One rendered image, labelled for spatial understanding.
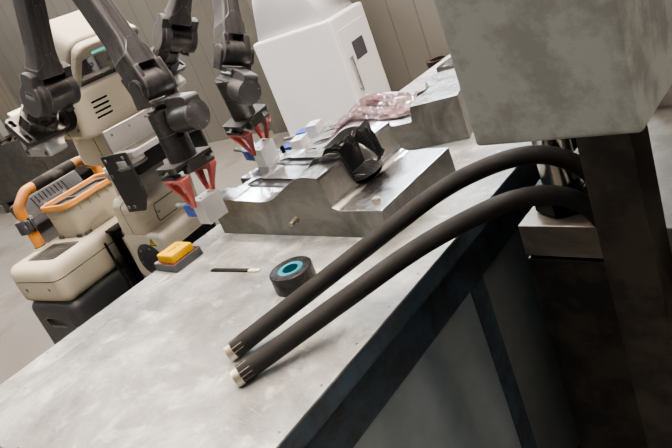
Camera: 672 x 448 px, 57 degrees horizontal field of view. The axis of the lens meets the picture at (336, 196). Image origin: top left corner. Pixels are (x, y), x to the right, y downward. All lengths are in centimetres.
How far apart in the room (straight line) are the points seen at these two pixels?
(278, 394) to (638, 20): 62
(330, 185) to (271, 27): 349
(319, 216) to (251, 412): 48
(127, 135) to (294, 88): 305
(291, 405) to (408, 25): 425
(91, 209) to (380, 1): 342
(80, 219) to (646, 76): 165
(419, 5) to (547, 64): 427
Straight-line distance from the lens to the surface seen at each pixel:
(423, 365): 105
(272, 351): 90
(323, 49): 442
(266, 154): 151
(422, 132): 151
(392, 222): 96
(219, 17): 147
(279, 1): 454
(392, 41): 500
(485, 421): 126
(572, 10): 56
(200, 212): 127
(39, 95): 148
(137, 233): 176
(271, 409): 86
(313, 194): 120
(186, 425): 92
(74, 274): 190
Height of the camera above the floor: 130
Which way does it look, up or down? 20 degrees down
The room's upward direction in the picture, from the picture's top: 22 degrees counter-clockwise
